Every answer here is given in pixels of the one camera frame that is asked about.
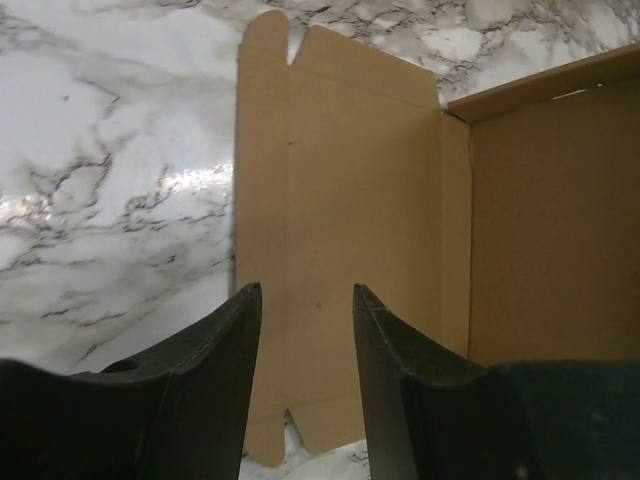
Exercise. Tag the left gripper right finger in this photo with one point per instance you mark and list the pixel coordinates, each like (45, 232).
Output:
(431, 414)

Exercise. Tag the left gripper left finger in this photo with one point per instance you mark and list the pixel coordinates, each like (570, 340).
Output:
(177, 410)

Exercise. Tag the brown cardboard box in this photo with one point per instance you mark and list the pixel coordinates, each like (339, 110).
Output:
(504, 226)

